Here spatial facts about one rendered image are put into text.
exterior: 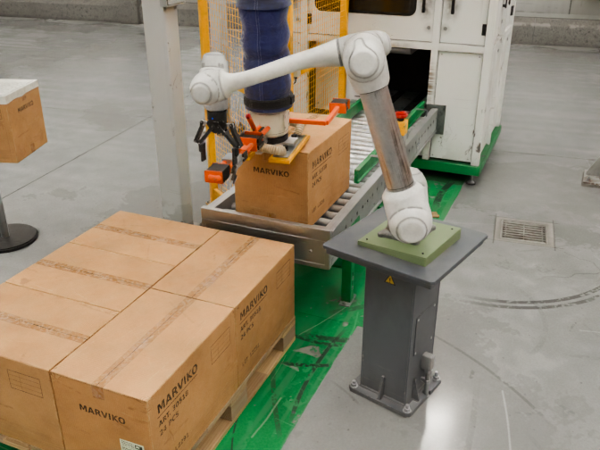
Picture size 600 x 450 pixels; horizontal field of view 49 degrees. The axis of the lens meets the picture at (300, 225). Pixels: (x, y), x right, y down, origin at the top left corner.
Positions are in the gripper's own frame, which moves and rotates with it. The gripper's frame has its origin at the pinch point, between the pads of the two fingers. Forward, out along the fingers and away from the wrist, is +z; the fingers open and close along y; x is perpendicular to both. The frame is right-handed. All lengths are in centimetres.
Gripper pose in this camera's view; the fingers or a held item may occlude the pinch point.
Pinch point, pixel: (219, 160)
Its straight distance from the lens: 262.9
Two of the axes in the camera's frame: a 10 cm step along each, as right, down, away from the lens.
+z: 0.0, 9.0, 4.3
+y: -9.4, -1.5, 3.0
